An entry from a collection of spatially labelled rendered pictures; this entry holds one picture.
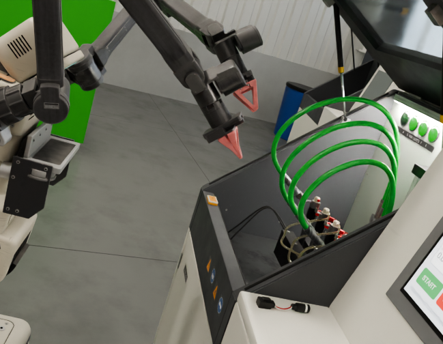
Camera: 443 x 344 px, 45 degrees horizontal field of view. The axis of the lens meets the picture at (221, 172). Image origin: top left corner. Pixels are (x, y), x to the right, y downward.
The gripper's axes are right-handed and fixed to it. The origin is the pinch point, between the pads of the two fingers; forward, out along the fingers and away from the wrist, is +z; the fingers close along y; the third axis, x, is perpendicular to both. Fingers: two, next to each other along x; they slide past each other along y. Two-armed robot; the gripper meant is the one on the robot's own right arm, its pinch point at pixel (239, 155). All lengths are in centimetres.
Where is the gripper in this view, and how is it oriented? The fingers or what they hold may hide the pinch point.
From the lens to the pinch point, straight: 133.2
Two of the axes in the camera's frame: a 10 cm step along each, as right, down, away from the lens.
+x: 1.1, -2.7, 9.6
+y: 8.7, -4.4, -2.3
